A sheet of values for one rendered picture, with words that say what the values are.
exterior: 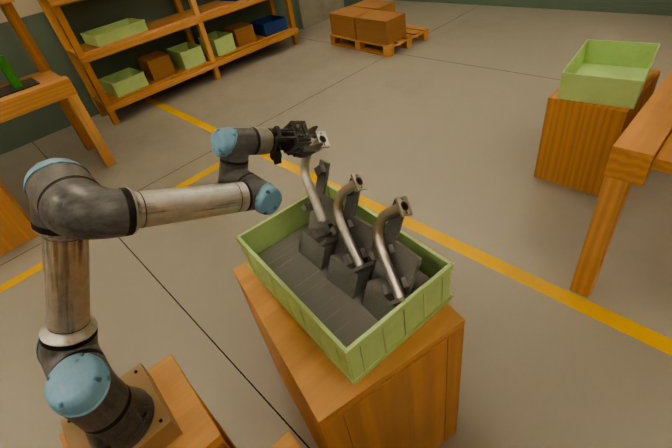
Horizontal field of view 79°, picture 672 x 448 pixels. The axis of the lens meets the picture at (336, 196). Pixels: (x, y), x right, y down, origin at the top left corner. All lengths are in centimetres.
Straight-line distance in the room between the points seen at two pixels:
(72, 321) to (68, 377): 12
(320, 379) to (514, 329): 130
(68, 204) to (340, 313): 79
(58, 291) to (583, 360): 207
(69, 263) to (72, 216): 19
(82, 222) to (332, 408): 77
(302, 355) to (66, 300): 64
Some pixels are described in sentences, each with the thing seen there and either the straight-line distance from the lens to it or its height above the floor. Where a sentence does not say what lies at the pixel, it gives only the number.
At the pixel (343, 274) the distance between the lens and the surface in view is 131.
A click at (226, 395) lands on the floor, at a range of 227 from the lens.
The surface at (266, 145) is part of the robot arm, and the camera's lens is 112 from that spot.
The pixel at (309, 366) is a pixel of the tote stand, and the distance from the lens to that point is 128.
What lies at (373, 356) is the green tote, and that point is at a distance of 120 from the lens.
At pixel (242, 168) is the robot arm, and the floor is 133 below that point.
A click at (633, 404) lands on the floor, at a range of 227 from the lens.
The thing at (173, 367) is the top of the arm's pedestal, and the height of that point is 85.
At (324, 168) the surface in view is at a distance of 139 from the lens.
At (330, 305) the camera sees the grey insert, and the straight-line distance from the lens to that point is 131.
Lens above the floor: 188
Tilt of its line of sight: 37 degrees down
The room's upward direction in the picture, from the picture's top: 11 degrees counter-clockwise
